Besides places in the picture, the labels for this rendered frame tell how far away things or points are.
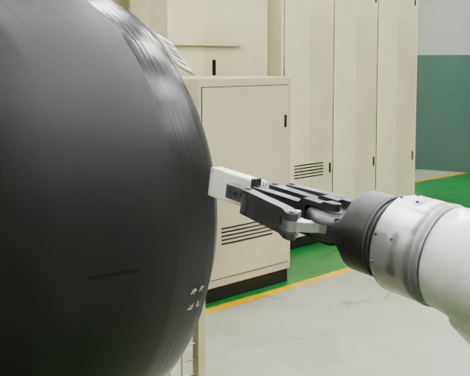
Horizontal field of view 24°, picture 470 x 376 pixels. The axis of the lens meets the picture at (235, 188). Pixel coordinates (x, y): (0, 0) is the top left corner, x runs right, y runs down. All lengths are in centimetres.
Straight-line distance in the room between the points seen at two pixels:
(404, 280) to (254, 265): 546
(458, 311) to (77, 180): 43
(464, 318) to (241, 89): 530
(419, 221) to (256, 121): 537
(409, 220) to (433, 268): 5
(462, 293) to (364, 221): 12
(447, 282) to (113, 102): 45
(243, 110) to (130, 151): 502
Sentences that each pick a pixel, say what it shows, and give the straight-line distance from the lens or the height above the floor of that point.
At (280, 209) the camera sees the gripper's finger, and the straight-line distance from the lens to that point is 99.
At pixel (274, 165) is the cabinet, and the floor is 72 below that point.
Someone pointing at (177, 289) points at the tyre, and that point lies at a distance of 122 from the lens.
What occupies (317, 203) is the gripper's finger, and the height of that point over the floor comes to 122.
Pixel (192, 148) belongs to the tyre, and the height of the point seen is 125.
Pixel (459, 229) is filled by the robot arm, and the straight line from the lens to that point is 89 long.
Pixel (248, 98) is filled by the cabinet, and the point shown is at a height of 113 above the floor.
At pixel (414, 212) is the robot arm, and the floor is 123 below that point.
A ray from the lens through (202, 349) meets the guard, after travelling 210.
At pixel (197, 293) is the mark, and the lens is 125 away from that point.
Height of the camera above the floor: 135
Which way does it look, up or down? 7 degrees down
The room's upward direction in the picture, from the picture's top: straight up
